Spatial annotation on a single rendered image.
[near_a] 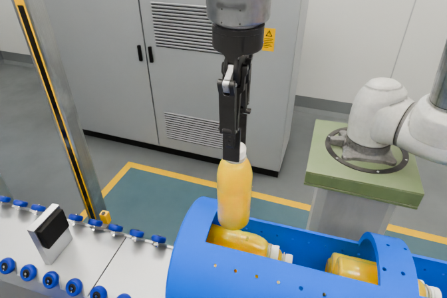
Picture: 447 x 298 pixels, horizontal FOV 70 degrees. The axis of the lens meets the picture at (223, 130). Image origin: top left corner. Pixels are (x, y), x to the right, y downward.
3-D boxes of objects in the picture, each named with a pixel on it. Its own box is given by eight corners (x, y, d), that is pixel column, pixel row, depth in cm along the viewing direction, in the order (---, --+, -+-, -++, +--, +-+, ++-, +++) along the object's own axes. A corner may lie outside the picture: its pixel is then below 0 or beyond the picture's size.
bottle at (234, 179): (226, 236, 65) (227, 170, 54) (211, 213, 70) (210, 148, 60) (255, 224, 67) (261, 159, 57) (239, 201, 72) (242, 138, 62)
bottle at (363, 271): (338, 249, 71) (427, 270, 67) (332, 276, 72) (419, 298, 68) (340, 268, 64) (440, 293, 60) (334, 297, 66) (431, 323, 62)
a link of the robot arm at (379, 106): (358, 119, 125) (372, 66, 113) (406, 138, 114) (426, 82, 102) (336, 136, 116) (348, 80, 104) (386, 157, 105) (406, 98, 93)
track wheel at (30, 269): (26, 261, 90) (20, 263, 88) (39, 265, 89) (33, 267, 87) (22, 277, 90) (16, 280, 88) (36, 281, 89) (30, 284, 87)
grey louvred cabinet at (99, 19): (97, 108, 357) (60, -37, 276) (288, 145, 299) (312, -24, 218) (62, 134, 314) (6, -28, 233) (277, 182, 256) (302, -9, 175)
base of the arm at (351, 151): (328, 131, 129) (330, 120, 126) (386, 137, 124) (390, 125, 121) (330, 158, 114) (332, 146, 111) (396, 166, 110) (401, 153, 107)
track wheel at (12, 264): (4, 255, 92) (-1, 257, 90) (17, 259, 91) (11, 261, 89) (1, 270, 91) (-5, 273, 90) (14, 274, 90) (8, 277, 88)
